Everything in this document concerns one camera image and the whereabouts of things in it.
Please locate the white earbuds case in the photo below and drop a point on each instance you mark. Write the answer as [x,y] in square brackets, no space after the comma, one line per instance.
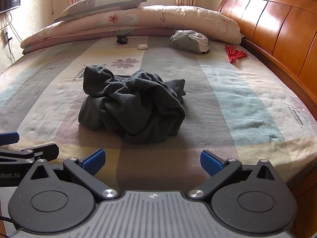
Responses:
[142,46]

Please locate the wooden orange headboard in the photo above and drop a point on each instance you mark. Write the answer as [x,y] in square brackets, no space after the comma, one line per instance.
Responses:
[281,34]

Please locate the dark grey trousers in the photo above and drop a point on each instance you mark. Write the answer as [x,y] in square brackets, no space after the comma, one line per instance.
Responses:
[141,108]

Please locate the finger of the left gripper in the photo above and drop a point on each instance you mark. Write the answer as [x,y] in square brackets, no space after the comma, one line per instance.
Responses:
[48,152]
[9,138]

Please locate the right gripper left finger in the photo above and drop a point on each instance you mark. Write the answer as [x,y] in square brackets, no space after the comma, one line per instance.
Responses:
[82,172]

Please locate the red folding fan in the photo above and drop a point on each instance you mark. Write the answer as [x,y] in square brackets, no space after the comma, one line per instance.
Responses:
[234,54]

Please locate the white wall power strip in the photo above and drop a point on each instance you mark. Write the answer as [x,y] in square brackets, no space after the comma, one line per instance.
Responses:
[6,36]

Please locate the striped pastel bed sheet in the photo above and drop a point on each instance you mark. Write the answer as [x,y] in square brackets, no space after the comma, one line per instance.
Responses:
[240,110]

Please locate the bundled grey white cloth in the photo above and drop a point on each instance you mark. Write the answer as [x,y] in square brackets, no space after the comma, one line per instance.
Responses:
[191,41]

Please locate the black hair claw clip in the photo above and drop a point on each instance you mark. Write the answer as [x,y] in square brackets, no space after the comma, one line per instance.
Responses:
[120,39]

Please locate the grey floral pillow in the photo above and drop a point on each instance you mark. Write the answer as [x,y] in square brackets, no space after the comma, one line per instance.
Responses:
[85,8]

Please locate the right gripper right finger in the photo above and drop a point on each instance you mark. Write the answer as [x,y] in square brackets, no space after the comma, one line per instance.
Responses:
[220,171]

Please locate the folded floral pink quilt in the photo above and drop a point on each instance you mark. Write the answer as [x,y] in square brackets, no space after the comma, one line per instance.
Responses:
[212,24]

